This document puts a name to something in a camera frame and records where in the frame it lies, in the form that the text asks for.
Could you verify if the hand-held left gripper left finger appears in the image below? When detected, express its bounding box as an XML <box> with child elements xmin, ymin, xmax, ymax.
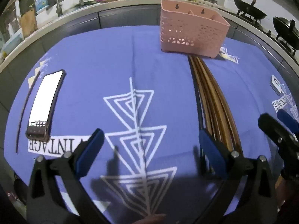
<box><xmin>25</xmin><ymin>128</ymin><xmax>105</xmax><ymax>224</ymax></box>

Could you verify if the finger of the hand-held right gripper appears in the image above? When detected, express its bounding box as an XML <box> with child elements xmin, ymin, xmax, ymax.
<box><xmin>278</xmin><ymin>109</ymin><xmax>299</xmax><ymax>142</ymax></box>
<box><xmin>258</xmin><ymin>113</ymin><xmax>299</xmax><ymax>181</ymax></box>

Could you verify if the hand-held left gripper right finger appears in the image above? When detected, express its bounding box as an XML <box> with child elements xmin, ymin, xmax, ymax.
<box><xmin>198</xmin><ymin>128</ymin><xmax>280</xmax><ymax>224</ymax></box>

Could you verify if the bundle of brown chopsticks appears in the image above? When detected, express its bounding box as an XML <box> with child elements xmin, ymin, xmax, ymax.
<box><xmin>198</xmin><ymin>56</ymin><xmax>243</xmax><ymax>155</ymax></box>

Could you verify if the brown wooden chopstick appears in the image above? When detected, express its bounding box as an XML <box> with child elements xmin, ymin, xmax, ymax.
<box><xmin>195</xmin><ymin>56</ymin><xmax>235</xmax><ymax>151</ymax></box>
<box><xmin>192</xmin><ymin>56</ymin><xmax>223</xmax><ymax>145</ymax></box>
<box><xmin>190</xmin><ymin>56</ymin><xmax>214</xmax><ymax>137</ymax></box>

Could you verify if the pink perforated utensil basket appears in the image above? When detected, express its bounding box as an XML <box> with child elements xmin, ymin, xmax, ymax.
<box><xmin>160</xmin><ymin>0</ymin><xmax>230</xmax><ymax>58</ymax></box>

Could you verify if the blue printed tablecloth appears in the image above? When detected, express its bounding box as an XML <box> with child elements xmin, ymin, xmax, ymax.
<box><xmin>5</xmin><ymin>24</ymin><xmax>299</xmax><ymax>224</ymax></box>

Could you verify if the smartphone with lit screen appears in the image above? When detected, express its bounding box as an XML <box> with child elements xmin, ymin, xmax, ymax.
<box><xmin>25</xmin><ymin>69</ymin><xmax>65</xmax><ymax>139</ymax></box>

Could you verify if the black wok with lid knob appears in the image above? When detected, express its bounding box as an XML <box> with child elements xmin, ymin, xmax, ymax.
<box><xmin>273</xmin><ymin>16</ymin><xmax>299</xmax><ymax>40</ymax></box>

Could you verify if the gas stove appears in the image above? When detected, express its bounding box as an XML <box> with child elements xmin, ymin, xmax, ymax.
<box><xmin>236</xmin><ymin>10</ymin><xmax>299</xmax><ymax>56</ymax></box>

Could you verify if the wooden cutting board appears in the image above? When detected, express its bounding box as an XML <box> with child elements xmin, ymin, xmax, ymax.
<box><xmin>20</xmin><ymin>8</ymin><xmax>38</xmax><ymax>38</ymax></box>

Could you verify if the black wok with handle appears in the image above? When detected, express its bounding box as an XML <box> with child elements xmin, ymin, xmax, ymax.
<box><xmin>225</xmin><ymin>0</ymin><xmax>267</xmax><ymax>20</ymax></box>

